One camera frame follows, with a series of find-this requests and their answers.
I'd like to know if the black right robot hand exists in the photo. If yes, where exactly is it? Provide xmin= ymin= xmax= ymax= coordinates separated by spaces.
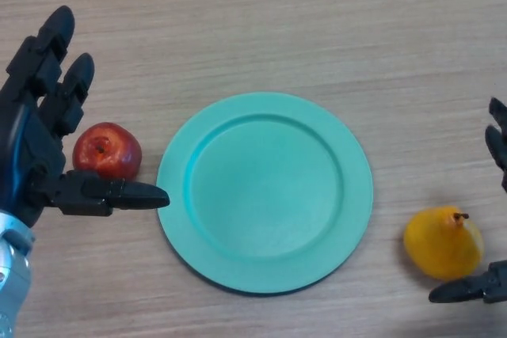
xmin=428 ymin=96 xmax=507 ymax=305

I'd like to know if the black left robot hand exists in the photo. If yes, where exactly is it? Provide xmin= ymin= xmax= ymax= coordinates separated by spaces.
xmin=0 ymin=5 xmax=171 ymax=229

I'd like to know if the yellow pear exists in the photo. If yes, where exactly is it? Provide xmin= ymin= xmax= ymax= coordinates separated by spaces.
xmin=402 ymin=205 xmax=485 ymax=280

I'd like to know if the green round plate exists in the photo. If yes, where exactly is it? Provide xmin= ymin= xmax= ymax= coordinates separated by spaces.
xmin=156 ymin=91 xmax=374 ymax=297

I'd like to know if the red apple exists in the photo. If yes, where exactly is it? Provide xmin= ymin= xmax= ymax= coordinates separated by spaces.
xmin=72 ymin=122 xmax=143 ymax=181

